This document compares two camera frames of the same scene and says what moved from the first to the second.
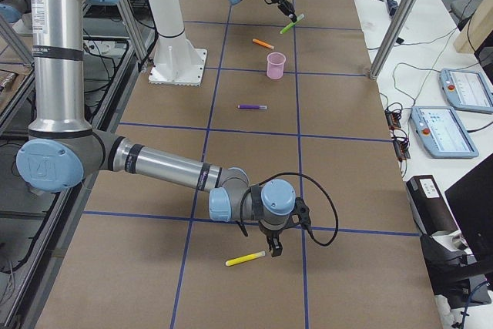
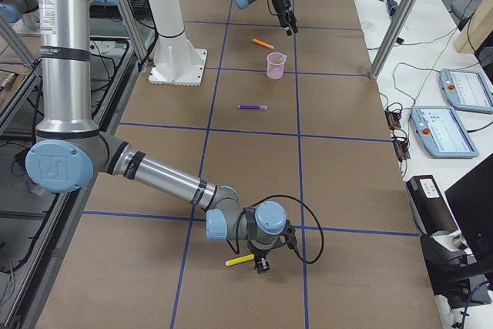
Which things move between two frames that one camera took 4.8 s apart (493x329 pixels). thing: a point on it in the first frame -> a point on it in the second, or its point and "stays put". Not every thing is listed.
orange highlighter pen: (263, 43) stays put
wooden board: (477, 28) stays put
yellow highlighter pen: (246, 257) stays put
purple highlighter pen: (253, 106) stays put
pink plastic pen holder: (275, 68) stays put
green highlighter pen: (291, 25) -> (279, 62)
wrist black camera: (303, 211) -> (290, 237)
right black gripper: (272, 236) -> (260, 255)
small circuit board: (392, 118) stays put
